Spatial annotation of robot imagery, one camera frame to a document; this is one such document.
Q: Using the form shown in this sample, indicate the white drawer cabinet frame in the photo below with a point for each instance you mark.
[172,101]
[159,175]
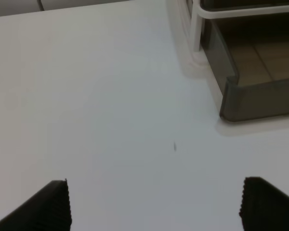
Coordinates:
[192,36]

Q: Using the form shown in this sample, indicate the dark translucent bottom drawer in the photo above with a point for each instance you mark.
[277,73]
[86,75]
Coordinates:
[256,100]

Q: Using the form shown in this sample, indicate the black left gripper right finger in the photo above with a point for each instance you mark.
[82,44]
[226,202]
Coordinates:
[264,207]

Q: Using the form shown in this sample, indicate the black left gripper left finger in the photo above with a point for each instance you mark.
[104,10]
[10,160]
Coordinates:
[47,210]

